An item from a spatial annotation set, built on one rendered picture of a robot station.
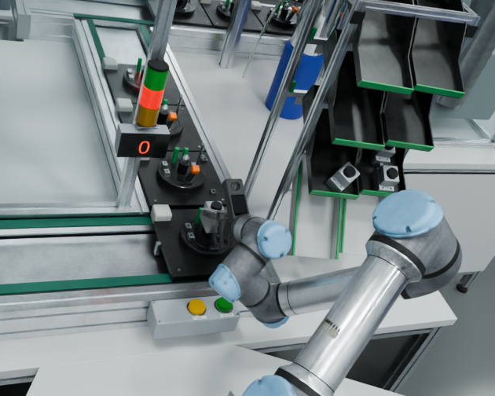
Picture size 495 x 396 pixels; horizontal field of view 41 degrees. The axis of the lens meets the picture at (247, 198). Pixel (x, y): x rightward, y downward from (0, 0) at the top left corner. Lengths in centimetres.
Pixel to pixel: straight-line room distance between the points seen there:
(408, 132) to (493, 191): 140
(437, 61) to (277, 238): 61
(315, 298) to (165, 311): 37
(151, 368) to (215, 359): 16
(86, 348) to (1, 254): 31
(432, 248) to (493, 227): 208
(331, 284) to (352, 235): 50
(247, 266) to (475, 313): 232
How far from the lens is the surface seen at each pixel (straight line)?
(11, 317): 155
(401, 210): 122
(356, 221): 189
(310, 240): 181
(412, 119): 176
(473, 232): 325
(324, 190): 170
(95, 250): 174
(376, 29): 164
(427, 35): 173
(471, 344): 342
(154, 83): 153
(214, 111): 248
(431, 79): 165
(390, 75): 157
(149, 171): 193
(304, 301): 143
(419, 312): 204
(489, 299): 372
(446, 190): 290
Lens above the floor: 216
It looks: 38 degrees down
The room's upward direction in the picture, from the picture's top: 20 degrees clockwise
